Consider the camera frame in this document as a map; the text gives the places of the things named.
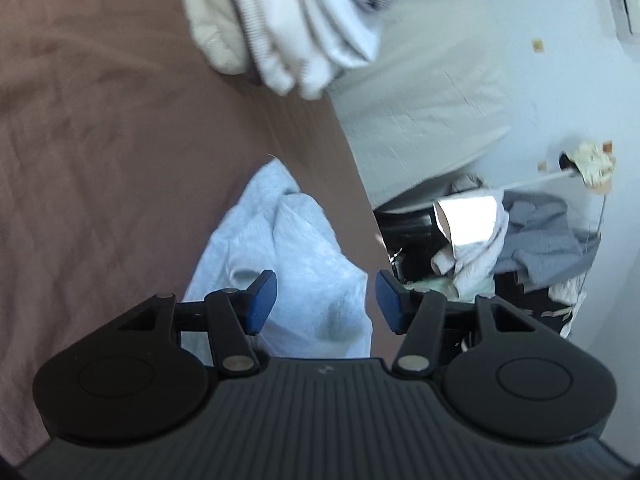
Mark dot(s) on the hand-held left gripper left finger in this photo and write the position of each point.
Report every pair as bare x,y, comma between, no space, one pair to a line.
262,305

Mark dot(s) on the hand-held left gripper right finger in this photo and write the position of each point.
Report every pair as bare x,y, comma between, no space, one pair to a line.
390,305

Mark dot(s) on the light blue garment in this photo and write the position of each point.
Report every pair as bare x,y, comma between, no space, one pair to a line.
300,250

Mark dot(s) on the black chair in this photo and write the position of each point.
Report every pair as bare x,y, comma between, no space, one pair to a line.
405,225

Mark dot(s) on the white garment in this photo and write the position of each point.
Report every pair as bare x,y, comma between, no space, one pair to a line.
475,250

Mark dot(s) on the brown bed sheet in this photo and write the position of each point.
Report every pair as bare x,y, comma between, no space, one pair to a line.
110,135

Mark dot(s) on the pile of white laundry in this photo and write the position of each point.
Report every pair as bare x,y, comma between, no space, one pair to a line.
305,35

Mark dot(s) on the cream folded garment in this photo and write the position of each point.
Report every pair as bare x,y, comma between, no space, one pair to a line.
210,15

